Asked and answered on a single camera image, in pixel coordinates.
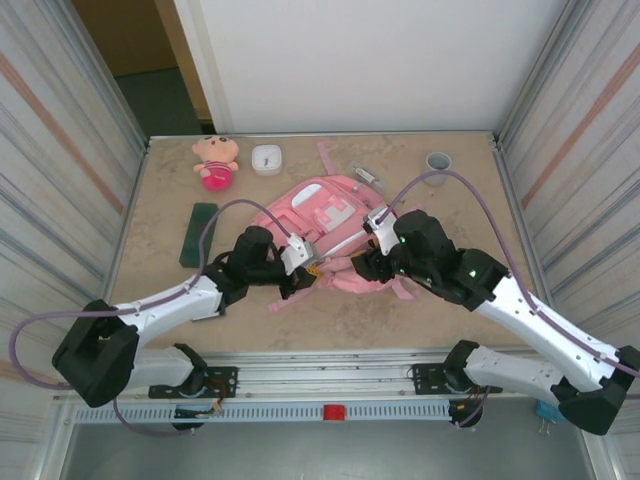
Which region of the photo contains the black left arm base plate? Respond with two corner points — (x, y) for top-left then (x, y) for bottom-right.
(149, 366), (240, 400)

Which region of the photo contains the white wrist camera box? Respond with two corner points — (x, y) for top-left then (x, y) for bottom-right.
(363, 207), (399, 256)
(279, 232), (319, 275)

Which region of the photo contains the pink student backpack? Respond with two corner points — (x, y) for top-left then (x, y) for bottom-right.
(248, 140), (426, 315)

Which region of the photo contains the white square alarm clock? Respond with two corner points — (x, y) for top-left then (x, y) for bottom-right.
(250, 144), (284, 177)

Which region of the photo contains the black table clamp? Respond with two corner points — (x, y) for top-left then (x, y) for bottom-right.
(448, 398), (486, 430)
(172, 405), (214, 432)

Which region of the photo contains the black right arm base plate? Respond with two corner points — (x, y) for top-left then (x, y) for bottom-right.
(409, 362), (504, 397)

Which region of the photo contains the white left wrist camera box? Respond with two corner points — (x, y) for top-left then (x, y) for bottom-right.
(279, 232), (319, 275)

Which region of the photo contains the green translucent pencil case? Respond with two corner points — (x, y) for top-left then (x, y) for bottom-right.
(179, 202), (220, 270)

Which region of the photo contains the grey plastic cup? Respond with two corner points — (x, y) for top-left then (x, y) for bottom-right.
(425, 151), (454, 188)

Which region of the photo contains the grey slotted cable duct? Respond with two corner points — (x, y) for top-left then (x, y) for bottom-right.
(74, 402), (454, 424)

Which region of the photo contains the blue binder clip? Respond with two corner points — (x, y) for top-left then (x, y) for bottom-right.
(535, 399), (562, 436)

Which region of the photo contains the pink plush doll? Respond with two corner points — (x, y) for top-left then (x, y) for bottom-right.
(192, 135), (240, 193)

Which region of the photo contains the brown wooden door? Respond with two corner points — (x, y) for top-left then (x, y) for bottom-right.
(72, 0), (214, 124)

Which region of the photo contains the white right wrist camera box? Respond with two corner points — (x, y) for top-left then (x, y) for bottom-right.
(363, 207), (399, 256)

